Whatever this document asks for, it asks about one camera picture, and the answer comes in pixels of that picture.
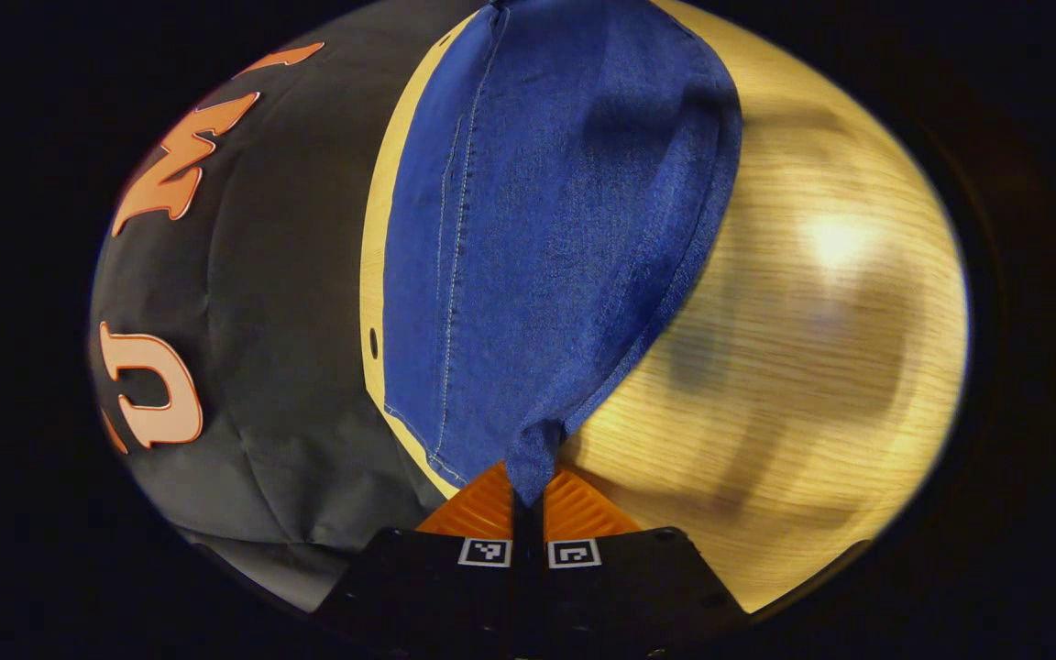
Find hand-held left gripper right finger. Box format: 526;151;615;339
528;467;749;660

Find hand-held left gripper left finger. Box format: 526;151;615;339
313;461;529;660

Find blue jeans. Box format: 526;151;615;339
381;0;744;510

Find black backdrop cloth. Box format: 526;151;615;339
88;0;492;613

